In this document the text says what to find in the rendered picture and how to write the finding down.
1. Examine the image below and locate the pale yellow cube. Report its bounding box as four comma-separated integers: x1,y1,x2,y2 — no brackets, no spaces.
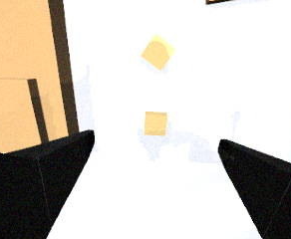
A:
141,33,176,71
144,112,167,136

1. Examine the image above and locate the small orange block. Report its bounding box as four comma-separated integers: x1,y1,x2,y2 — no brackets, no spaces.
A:
205,0,231,6

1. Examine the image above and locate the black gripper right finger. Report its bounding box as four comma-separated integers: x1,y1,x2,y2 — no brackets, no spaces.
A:
217,138,291,239

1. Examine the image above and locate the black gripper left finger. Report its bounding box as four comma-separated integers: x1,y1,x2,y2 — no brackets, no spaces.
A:
0,129,95,239

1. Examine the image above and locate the tan puzzle board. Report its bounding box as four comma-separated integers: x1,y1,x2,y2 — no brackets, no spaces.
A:
0,0,79,153

